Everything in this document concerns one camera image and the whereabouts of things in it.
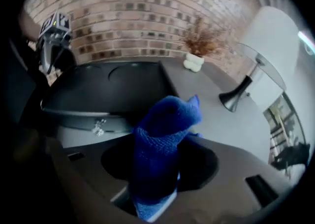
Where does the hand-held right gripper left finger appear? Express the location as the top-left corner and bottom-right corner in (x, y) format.
(13, 129), (141, 224)

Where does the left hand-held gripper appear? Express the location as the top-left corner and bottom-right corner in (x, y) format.
(36, 12), (72, 73)

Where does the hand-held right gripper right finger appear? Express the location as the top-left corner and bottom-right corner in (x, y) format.
(154, 134), (297, 224)

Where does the blue cloth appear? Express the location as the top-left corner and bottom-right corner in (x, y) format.
(129, 94), (203, 223)

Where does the person's torso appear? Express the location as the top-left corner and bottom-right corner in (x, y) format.
(7, 33), (60, 135)

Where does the orange plant in white pot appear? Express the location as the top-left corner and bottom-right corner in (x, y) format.
(179, 16), (228, 72)

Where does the white table lamp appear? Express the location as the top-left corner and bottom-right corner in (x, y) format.
(218, 6), (301, 113)

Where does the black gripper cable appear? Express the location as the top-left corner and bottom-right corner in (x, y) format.
(48, 33), (67, 74)

